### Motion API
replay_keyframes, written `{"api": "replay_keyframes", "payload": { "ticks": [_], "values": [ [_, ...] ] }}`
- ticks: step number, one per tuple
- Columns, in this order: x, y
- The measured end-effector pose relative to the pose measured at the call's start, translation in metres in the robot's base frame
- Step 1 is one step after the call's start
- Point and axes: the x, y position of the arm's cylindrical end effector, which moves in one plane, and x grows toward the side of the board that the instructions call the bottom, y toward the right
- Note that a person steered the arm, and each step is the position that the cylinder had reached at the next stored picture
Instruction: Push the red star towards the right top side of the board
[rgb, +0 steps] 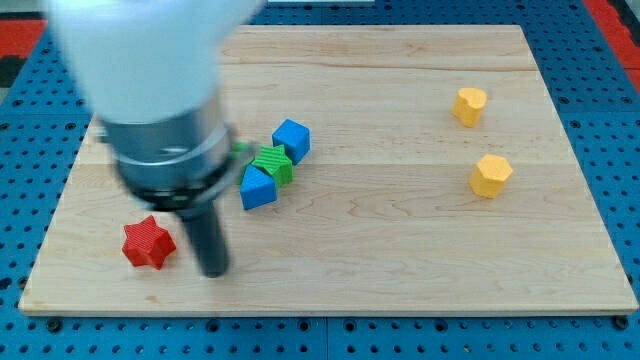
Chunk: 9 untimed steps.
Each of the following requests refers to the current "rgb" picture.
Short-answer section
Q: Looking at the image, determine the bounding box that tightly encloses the wooden board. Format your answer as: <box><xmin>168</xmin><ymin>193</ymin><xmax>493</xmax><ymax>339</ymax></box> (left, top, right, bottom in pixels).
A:
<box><xmin>19</xmin><ymin>25</ymin><xmax>638</xmax><ymax>317</ymax></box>

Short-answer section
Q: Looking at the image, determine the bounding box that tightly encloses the red star block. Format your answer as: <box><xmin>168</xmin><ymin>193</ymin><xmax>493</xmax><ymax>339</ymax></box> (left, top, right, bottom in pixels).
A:
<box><xmin>122</xmin><ymin>215</ymin><xmax>176</xmax><ymax>270</ymax></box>

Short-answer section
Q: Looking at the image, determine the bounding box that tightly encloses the green block behind arm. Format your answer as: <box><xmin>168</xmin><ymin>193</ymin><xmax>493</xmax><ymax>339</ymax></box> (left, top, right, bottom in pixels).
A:
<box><xmin>231</xmin><ymin>142</ymin><xmax>255</xmax><ymax>185</ymax></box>

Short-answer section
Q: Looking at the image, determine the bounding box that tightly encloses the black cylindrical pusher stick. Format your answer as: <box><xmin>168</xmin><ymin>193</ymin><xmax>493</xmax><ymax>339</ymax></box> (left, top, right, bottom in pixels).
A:
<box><xmin>178</xmin><ymin>202</ymin><xmax>230</xmax><ymax>278</ymax></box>

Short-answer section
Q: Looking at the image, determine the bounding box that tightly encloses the yellow heart block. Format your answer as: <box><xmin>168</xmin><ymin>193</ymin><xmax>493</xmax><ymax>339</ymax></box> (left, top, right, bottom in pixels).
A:
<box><xmin>452</xmin><ymin>87</ymin><xmax>488</xmax><ymax>128</ymax></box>

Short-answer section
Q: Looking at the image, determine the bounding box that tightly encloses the green star block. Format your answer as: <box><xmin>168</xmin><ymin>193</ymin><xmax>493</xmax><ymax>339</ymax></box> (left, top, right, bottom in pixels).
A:
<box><xmin>251</xmin><ymin>145</ymin><xmax>294</xmax><ymax>189</ymax></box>

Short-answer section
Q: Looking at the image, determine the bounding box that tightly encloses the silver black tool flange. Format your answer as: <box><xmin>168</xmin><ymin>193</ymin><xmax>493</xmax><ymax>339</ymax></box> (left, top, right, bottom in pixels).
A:
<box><xmin>100</xmin><ymin>92</ymin><xmax>246</xmax><ymax>211</ymax></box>

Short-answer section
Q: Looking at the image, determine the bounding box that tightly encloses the blue triangular block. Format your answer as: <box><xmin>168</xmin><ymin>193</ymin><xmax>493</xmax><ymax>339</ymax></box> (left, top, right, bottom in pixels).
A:
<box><xmin>240</xmin><ymin>165</ymin><xmax>277</xmax><ymax>210</ymax></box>

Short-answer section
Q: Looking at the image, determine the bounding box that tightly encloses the blue cube block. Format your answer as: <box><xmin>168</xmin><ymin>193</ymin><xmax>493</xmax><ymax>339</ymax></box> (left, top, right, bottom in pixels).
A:
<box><xmin>272</xmin><ymin>119</ymin><xmax>311</xmax><ymax>165</ymax></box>

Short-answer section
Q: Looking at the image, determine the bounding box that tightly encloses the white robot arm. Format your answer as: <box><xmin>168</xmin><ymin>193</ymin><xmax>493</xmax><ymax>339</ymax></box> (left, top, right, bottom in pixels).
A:
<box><xmin>46</xmin><ymin>0</ymin><xmax>262</xmax><ymax>278</ymax></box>

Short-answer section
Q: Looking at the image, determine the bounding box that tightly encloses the yellow hexagon block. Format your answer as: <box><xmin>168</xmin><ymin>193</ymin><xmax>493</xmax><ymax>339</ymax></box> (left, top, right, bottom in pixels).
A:
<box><xmin>469</xmin><ymin>154</ymin><xmax>513</xmax><ymax>199</ymax></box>

